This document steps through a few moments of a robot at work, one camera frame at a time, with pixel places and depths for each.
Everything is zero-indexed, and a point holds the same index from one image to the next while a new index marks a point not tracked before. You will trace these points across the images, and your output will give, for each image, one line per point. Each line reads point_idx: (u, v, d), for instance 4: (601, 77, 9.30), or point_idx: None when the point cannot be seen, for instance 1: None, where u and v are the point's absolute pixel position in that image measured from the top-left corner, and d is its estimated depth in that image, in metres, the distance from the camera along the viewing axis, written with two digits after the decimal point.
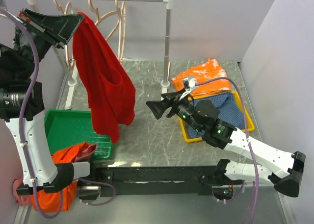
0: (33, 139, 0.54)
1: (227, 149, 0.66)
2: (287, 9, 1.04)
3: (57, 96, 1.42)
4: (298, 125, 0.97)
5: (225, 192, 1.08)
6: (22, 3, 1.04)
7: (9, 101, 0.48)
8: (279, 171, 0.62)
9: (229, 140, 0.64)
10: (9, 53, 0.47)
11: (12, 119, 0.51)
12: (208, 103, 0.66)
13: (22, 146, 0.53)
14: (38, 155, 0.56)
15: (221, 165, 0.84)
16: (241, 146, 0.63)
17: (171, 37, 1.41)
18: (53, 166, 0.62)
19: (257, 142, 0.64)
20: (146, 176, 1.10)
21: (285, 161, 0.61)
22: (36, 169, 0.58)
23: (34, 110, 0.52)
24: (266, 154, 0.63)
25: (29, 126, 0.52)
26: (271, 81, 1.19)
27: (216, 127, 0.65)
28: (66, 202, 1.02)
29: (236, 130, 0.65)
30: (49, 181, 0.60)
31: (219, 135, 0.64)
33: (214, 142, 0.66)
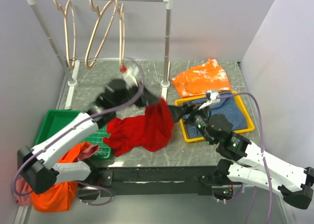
0: (79, 131, 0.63)
1: (241, 161, 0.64)
2: (288, 9, 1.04)
3: (57, 95, 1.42)
4: (298, 125, 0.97)
5: (225, 192, 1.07)
6: (21, 2, 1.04)
7: (97, 107, 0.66)
8: (291, 186, 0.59)
9: (244, 154, 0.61)
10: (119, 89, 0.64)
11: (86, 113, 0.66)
12: (222, 117, 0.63)
13: (72, 128, 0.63)
14: (67, 142, 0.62)
15: (222, 165, 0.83)
16: (255, 161, 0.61)
17: (171, 37, 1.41)
18: (55, 161, 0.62)
19: (272, 157, 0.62)
20: (146, 176, 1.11)
21: (299, 176, 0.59)
22: (53, 146, 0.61)
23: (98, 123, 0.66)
24: (279, 168, 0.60)
25: (87, 123, 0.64)
26: (272, 81, 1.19)
27: (230, 140, 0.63)
28: (67, 202, 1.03)
29: (251, 143, 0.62)
30: (44, 162, 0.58)
31: (234, 148, 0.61)
33: (228, 155, 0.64)
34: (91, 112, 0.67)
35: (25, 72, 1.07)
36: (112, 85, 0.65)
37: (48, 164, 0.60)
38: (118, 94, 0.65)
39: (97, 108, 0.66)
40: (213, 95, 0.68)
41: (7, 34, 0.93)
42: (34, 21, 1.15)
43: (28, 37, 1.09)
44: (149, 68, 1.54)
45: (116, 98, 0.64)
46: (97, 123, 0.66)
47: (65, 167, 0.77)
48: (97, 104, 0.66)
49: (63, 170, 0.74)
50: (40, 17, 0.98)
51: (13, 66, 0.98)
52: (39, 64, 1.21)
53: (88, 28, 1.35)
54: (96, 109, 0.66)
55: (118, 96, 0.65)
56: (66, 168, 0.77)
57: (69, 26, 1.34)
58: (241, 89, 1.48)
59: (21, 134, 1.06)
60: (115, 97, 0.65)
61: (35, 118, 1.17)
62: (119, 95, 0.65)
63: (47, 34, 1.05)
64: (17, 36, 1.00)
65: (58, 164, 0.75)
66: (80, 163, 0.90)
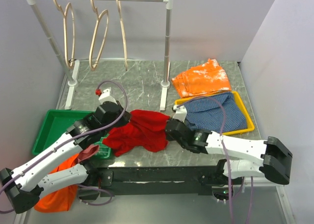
0: (60, 155, 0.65)
1: (210, 152, 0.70)
2: (288, 8, 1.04)
3: (57, 95, 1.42)
4: (297, 125, 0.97)
5: (225, 192, 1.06)
6: (21, 2, 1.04)
7: (82, 127, 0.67)
8: (255, 160, 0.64)
9: (205, 143, 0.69)
10: (107, 113, 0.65)
11: (68, 134, 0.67)
12: (175, 119, 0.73)
13: (52, 150, 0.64)
14: (45, 166, 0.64)
15: (221, 165, 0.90)
16: (216, 146, 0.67)
17: (171, 36, 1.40)
18: (35, 183, 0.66)
19: (230, 138, 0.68)
20: (146, 176, 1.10)
21: (258, 149, 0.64)
22: (32, 170, 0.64)
23: (82, 144, 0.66)
24: (238, 146, 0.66)
25: (67, 147, 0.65)
26: (271, 81, 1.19)
27: (194, 136, 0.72)
28: (68, 202, 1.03)
29: (211, 133, 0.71)
30: (21, 186, 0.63)
31: (196, 141, 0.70)
33: (196, 150, 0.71)
34: (75, 132, 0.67)
35: (25, 72, 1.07)
36: (104, 107, 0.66)
37: (25, 187, 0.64)
38: (108, 116, 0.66)
39: (81, 128, 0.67)
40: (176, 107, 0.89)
41: (7, 34, 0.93)
42: (34, 21, 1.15)
43: (28, 37, 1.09)
44: (149, 68, 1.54)
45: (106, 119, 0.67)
46: (79, 144, 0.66)
47: (53, 180, 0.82)
48: (83, 124, 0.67)
49: (48, 185, 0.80)
50: (40, 17, 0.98)
51: (13, 66, 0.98)
52: (39, 64, 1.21)
53: (89, 29, 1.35)
54: (81, 129, 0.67)
55: (108, 118, 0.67)
56: (55, 180, 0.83)
57: (69, 27, 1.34)
58: (241, 89, 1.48)
59: (21, 135, 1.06)
60: (101, 119, 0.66)
61: (35, 118, 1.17)
62: (109, 117, 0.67)
63: (47, 34, 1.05)
64: (17, 37, 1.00)
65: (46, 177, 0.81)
66: (75, 167, 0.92)
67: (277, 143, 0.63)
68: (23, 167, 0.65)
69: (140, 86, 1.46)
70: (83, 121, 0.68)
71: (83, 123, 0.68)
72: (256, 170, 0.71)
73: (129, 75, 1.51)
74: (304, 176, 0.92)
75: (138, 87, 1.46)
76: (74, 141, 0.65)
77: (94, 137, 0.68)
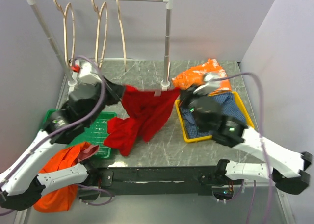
0: (39, 155, 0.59)
1: (237, 147, 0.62)
2: (289, 8, 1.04)
3: (57, 95, 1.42)
4: (297, 125, 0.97)
5: (225, 192, 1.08)
6: (21, 2, 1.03)
7: (57, 120, 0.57)
8: (288, 172, 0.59)
9: (241, 139, 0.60)
10: (84, 101, 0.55)
11: (44, 132, 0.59)
12: (210, 99, 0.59)
13: (28, 153, 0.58)
14: (27, 169, 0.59)
15: (221, 165, 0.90)
16: (254, 146, 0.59)
17: (171, 36, 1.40)
18: (25, 185, 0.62)
19: (270, 143, 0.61)
20: (146, 176, 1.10)
21: (296, 162, 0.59)
22: (14, 175, 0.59)
23: (60, 140, 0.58)
24: (278, 155, 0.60)
25: (46, 145, 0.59)
26: (272, 81, 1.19)
27: (225, 125, 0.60)
28: (68, 202, 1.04)
29: (248, 128, 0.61)
30: (8, 193, 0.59)
31: (230, 133, 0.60)
33: (224, 141, 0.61)
34: (50, 127, 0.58)
35: (25, 72, 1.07)
36: (78, 94, 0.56)
37: (14, 192, 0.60)
38: (86, 103, 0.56)
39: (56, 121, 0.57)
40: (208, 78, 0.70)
41: (7, 34, 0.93)
42: (34, 21, 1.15)
43: (28, 37, 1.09)
44: (149, 68, 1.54)
45: (82, 108, 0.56)
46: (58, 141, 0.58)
47: (54, 178, 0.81)
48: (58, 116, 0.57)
49: (50, 183, 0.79)
50: (40, 17, 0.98)
51: (13, 66, 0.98)
52: (39, 64, 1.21)
53: (89, 29, 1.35)
54: (56, 122, 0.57)
55: (86, 106, 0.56)
56: (56, 178, 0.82)
57: (69, 27, 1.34)
58: (241, 89, 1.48)
59: (21, 134, 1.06)
60: (79, 109, 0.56)
61: (35, 118, 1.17)
62: (86, 105, 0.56)
63: (47, 34, 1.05)
64: (17, 37, 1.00)
65: (47, 175, 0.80)
66: (76, 166, 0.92)
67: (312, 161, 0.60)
68: (7, 172, 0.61)
69: (140, 86, 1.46)
70: (59, 113, 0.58)
71: (58, 116, 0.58)
72: (265, 177, 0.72)
73: (128, 75, 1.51)
74: None
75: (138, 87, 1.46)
76: (50, 140, 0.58)
77: (75, 132, 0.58)
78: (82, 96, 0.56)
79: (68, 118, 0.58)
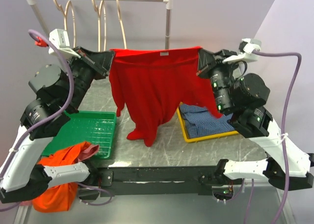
0: (23, 152, 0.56)
1: (252, 137, 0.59)
2: (289, 8, 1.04)
3: None
4: (297, 125, 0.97)
5: (225, 192, 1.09)
6: None
7: (32, 114, 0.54)
8: (297, 172, 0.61)
9: (266, 133, 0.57)
10: (49, 88, 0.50)
11: (23, 127, 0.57)
12: (258, 79, 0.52)
13: (12, 151, 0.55)
14: (15, 167, 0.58)
15: (221, 164, 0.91)
16: (275, 142, 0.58)
17: (171, 37, 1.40)
18: (25, 179, 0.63)
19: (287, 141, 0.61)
20: (146, 176, 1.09)
21: (304, 163, 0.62)
22: (7, 173, 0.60)
23: (39, 135, 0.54)
24: (293, 154, 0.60)
25: (27, 142, 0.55)
26: (272, 81, 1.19)
27: (254, 114, 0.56)
28: (67, 202, 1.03)
29: (272, 121, 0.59)
30: (6, 189, 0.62)
31: (257, 122, 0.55)
33: (248, 131, 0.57)
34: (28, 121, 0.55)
35: (25, 72, 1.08)
36: (38, 82, 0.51)
37: (13, 187, 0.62)
38: (55, 90, 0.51)
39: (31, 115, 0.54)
40: (248, 48, 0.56)
41: (7, 34, 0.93)
42: None
43: (28, 37, 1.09)
44: None
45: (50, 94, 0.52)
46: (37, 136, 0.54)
47: (60, 172, 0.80)
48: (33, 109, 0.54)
49: (57, 176, 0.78)
50: (40, 17, 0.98)
51: (13, 66, 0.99)
52: (39, 64, 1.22)
53: (88, 29, 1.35)
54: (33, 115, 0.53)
55: (56, 92, 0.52)
56: (62, 172, 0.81)
57: (69, 27, 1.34)
58: None
59: None
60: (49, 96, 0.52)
61: None
62: (56, 92, 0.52)
63: (46, 34, 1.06)
64: (17, 37, 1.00)
65: (53, 168, 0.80)
66: (79, 164, 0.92)
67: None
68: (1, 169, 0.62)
69: None
70: (35, 104, 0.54)
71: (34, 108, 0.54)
72: (259, 174, 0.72)
73: None
74: None
75: None
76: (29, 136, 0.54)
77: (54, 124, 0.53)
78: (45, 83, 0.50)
79: (45, 109, 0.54)
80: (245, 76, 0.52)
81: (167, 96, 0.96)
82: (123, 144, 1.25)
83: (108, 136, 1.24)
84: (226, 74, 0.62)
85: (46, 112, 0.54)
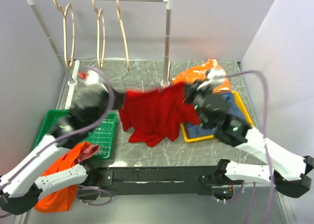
0: (44, 159, 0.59)
1: (239, 147, 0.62)
2: (289, 8, 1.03)
3: (57, 96, 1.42)
4: (297, 125, 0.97)
5: (225, 192, 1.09)
6: (22, 3, 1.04)
7: (65, 127, 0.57)
8: (289, 175, 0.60)
9: (245, 139, 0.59)
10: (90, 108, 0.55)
11: (50, 135, 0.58)
12: (219, 97, 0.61)
13: (34, 156, 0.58)
14: (30, 173, 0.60)
15: (221, 165, 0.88)
16: (257, 146, 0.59)
17: (171, 36, 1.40)
18: (27, 187, 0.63)
19: (272, 144, 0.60)
20: (146, 176, 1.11)
21: (297, 166, 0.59)
22: (18, 178, 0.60)
23: (66, 145, 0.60)
24: (280, 157, 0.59)
25: (51, 150, 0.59)
26: (272, 81, 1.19)
27: (229, 125, 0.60)
28: (67, 202, 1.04)
29: (252, 128, 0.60)
30: (10, 195, 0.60)
31: (234, 132, 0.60)
33: (227, 140, 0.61)
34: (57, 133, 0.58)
35: (25, 73, 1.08)
36: (83, 101, 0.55)
37: (16, 194, 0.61)
38: (91, 112, 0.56)
39: (64, 128, 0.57)
40: (211, 74, 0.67)
41: (7, 35, 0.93)
42: (34, 21, 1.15)
43: (28, 38, 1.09)
44: (149, 68, 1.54)
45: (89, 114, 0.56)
46: (63, 146, 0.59)
47: (52, 181, 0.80)
48: (65, 122, 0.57)
49: (48, 186, 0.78)
50: (40, 17, 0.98)
51: (13, 67, 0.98)
52: (39, 64, 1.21)
53: (88, 29, 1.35)
54: (65, 128, 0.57)
55: (91, 113, 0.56)
56: (54, 181, 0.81)
57: (69, 27, 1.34)
58: (241, 89, 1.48)
59: (21, 135, 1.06)
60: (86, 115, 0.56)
61: (35, 118, 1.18)
62: (91, 113, 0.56)
63: (47, 34, 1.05)
64: (17, 37, 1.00)
65: (45, 178, 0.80)
66: (75, 167, 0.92)
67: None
68: (10, 174, 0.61)
69: (140, 86, 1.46)
70: (66, 119, 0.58)
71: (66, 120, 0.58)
72: (265, 179, 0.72)
73: (129, 75, 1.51)
74: None
75: (138, 87, 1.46)
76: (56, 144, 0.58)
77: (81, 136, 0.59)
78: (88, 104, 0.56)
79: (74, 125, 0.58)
80: (206, 96, 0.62)
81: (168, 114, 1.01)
82: (123, 144, 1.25)
83: (108, 136, 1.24)
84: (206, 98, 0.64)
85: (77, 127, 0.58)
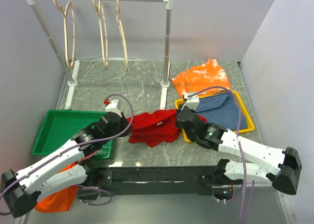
0: (65, 159, 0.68)
1: (221, 150, 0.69)
2: (289, 8, 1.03)
3: (57, 96, 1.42)
4: (297, 125, 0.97)
5: (225, 192, 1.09)
6: (21, 3, 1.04)
7: (86, 135, 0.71)
8: (271, 168, 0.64)
9: (220, 140, 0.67)
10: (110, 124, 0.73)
11: (73, 141, 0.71)
12: (188, 111, 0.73)
13: (57, 155, 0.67)
14: (49, 169, 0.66)
15: (221, 165, 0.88)
16: (231, 145, 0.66)
17: (171, 36, 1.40)
18: (37, 187, 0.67)
19: (247, 141, 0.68)
20: (146, 176, 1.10)
21: (275, 158, 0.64)
22: (37, 172, 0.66)
23: (85, 152, 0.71)
24: (257, 152, 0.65)
25: (71, 153, 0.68)
26: (271, 81, 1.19)
27: (207, 131, 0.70)
28: (68, 202, 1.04)
29: (227, 131, 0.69)
30: (25, 188, 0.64)
31: (210, 136, 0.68)
33: (206, 144, 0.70)
34: (79, 139, 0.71)
35: (25, 73, 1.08)
36: (107, 117, 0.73)
37: (29, 190, 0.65)
38: (110, 126, 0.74)
39: (85, 136, 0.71)
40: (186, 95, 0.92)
41: (7, 35, 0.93)
42: (34, 21, 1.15)
43: (28, 37, 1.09)
44: (149, 68, 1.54)
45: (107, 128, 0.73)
46: (83, 151, 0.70)
47: (51, 183, 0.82)
48: (87, 132, 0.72)
49: (47, 188, 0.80)
50: (40, 17, 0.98)
51: (13, 66, 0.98)
52: (39, 64, 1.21)
53: (88, 29, 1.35)
54: (85, 136, 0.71)
55: (109, 128, 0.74)
56: (53, 183, 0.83)
57: (69, 27, 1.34)
58: (241, 89, 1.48)
59: (21, 135, 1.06)
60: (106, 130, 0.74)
61: (35, 118, 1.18)
62: (111, 129, 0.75)
63: (47, 34, 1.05)
64: (17, 37, 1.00)
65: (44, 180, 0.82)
66: (75, 168, 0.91)
67: (296, 156, 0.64)
68: (29, 169, 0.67)
69: (140, 86, 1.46)
70: (87, 129, 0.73)
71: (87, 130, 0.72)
72: (262, 176, 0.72)
73: (128, 75, 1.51)
74: (305, 176, 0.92)
75: (138, 87, 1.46)
76: (79, 148, 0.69)
77: (97, 145, 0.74)
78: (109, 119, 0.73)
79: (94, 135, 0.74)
80: (179, 113, 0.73)
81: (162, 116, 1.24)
82: (123, 144, 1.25)
83: None
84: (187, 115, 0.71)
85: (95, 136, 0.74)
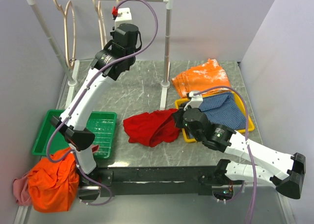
0: (94, 88, 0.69)
1: (228, 152, 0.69)
2: (289, 7, 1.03)
3: (57, 96, 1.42)
4: (296, 125, 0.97)
5: (225, 192, 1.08)
6: (21, 3, 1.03)
7: (104, 58, 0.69)
8: (278, 172, 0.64)
9: (227, 143, 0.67)
10: (128, 35, 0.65)
11: (94, 69, 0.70)
12: (194, 111, 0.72)
13: (86, 88, 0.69)
14: (84, 105, 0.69)
15: (221, 165, 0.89)
16: (240, 149, 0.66)
17: (171, 36, 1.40)
18: (84, 123, 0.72)
19: (256, 145, 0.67)
20: (146, 176, 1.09)
21: (284, 163, 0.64)
22: (76, 111, 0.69)
23: (111, 74, 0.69)
24: (266, 156, 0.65)
25: (99, 80, 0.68)
26: (271, 81, 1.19)
27: (214, 131, 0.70)
28: (67, 202, 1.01)
29: (235, 133, 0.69)
30: (73, 127, 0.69)
31: (219, 137, 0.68)
33: (213, 146, 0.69)
34: (100, 65, 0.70)
35: (25, 72, 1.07)
36: (122, 29, 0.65)
37: (78, 127, 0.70)
38: (129, 37, 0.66)
39: (103, 59, 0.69)
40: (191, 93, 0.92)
41: (7, 34, 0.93)
42: (34, 21, 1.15)
43: (28, 37, 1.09)
44: (149, 68, 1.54)
45: (127, 41, 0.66)
46: (109, 76, 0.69)
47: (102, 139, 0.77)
48: (104, 55, 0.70)
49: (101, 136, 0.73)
50: (40, 17, 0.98)
51: (13, 67, 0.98)
52: (39, 64, 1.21)
53: (88, 29, 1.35)
54: (103, 60, 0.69)
55: (131, 40, 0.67)
56: None
57: (69, 27, 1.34)
58: (241, 89, 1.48)
59: (21, 135, 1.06)
60: (131, 41, 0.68)
61: (35, 118, 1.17)
62: (131, 38, 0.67)
63: (47, 34, 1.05)
64: (16, 37, 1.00)
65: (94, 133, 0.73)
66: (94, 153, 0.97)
67: (305, 162, 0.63)
68: (68, 111, 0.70)
69: (140, 86, 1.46)
70: (104, 52, 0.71)
71: (105, 53, 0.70)
72: (266, 180, 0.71)
73: (129, 75, 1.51)
74: (305, 176, 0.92)
75: (138, 87, 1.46)
76: (102, 74, 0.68)
77: (121, 66, 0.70)
78: (129, 29, 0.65)
79: (121, 53, 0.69)
80: (185, 113, 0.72)
81: (163, 117, 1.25)
82: (123, 143, 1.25)
83: (108, 136, 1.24)
84: (193, 114, 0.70)
85: (116, 56, 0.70)
